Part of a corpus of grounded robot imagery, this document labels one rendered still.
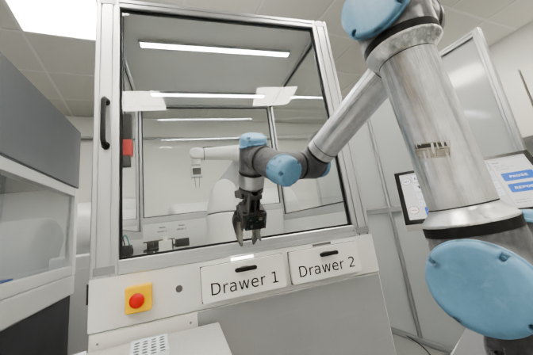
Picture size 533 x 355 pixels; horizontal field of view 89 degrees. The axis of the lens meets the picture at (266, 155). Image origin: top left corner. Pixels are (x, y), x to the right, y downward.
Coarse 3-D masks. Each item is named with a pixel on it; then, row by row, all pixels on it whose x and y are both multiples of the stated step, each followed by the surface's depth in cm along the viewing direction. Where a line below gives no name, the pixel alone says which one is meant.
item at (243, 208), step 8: (240, 192) 77; (248, 192) 75; (256, 192) 76; (248, 200) 75; (256, 200) 77; (240, 208) 78; (248, 208) 75; (256, 208) 78; (240, 216) 82; (248, 216) 76; (256, 216) 76; (264, 216) 77; (240, 224) 78; (248, 224) 77; (256, 224) 77; (264, 224) 79
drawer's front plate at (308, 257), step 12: (300, 252) 100; (312, 252) 102; (348, 252) 106; (300, 264) 99; (312, 264) 100; (324, 264) 102; (336, 264) 103; (348, 264) 104; (360, 264) 106; (312, 276) 99; (324, 276) 101
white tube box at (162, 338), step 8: (152, 336) 70; (160, 336) 70; (136, 344) 68; (144, 344) 67; (152, 344) 66; (160, 344) 65; (168, 344) 64; (136, 352) 63; (144, 352) 62; (152, 352) 61; (160, 352) 60; (168, 352) 61
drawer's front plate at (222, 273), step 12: (228, 264) 92; (240, 264) 93; (252, 264) 94; (264, 264) 96; (276, 264) 97; (204, 276) 89; (216, 276) 90; (228, 276) 91; (240, 276) 92; (252, 276) 93; (276, 276) 96; (204, 288) 88; (216, 288) 89; (228, 288) 90; (240, 288) 91; (252, 288) 92; (264, 288) 93; (276, 288) 95; (204, 300) 87; (216, 300) 88
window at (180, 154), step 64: (128, 64) 105; (192, 64) 113; (256, 64) 122; (128, 128) 98; (192, 128) 105; (256, 128) 113; (320, 128) 122; (128, 192) 93; (192, 192) 99; (320, 192) 113
